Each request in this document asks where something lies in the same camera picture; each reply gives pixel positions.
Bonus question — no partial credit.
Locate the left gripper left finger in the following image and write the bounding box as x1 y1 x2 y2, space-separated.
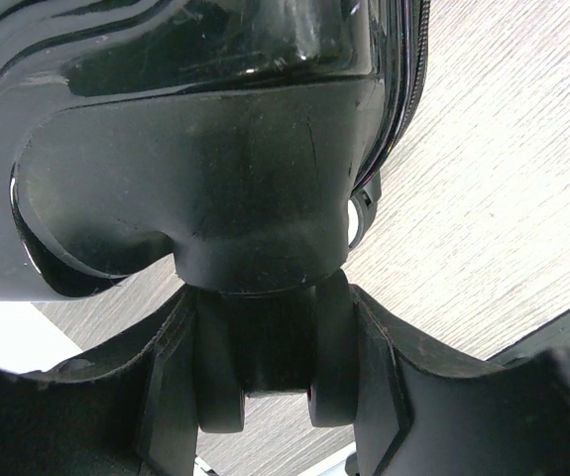
0 287 198 475

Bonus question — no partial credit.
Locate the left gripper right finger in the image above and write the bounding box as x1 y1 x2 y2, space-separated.
352 288 570 475

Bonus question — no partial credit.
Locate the black white space suitcase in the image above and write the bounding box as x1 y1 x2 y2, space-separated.
0 1 430 432

